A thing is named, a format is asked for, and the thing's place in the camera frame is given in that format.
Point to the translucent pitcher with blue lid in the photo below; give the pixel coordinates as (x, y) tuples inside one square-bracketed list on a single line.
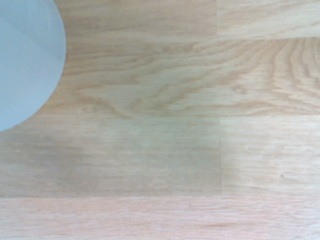
[(27, 62)]

